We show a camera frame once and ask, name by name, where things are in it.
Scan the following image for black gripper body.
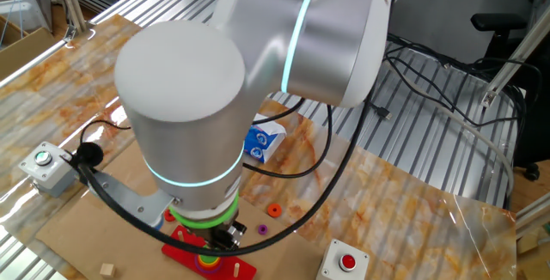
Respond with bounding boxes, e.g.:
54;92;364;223
201;218;249;252

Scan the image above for red Hanoi base with pegs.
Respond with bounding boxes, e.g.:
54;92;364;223
161;224;258;280

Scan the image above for large wooden block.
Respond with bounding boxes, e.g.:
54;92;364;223
516;231;550;280

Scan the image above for blue white tissue pack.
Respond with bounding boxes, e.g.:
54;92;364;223
243;114;288;164

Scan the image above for red push button box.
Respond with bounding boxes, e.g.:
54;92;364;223
316;239;370;280

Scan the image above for brown cardboard sheet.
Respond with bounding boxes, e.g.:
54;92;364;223
34;142;327;280

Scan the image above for marble pattern plastic mat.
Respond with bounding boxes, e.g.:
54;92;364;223
0;13;519;280

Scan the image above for green push button box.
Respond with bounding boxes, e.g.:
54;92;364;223
17;141;81;198

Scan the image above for open cardboard box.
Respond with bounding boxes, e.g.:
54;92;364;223
0;15;58;80

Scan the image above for black office chair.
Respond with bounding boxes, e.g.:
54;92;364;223
470;12;550;182

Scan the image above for yellow Hanoi ring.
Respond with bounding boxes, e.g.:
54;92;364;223
198;255;222;268

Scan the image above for wide orange Hanoi ring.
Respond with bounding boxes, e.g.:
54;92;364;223
196;256;223;270

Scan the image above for wide red Hanoi ring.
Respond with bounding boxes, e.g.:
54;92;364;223
195;257;224;272

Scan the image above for wide purple Hanoi ring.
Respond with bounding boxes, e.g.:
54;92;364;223
193;258;225;276

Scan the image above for thick black cable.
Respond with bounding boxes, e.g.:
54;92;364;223
70;90;375;258

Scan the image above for silver camera bracket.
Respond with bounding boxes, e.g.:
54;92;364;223
88;170;175;229

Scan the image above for medium black cable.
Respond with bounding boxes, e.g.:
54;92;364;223
242;98;334;180

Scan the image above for thin black cable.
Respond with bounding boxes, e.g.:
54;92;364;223
79;119;132;144

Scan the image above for black USB cable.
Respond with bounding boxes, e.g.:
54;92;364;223
369;34;543;129

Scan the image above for aluminium frame post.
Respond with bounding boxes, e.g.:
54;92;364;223
480;11;550;109
0;24;79;91
514;192;550;234

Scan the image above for grey cable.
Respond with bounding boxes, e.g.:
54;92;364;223
388;67;516;199

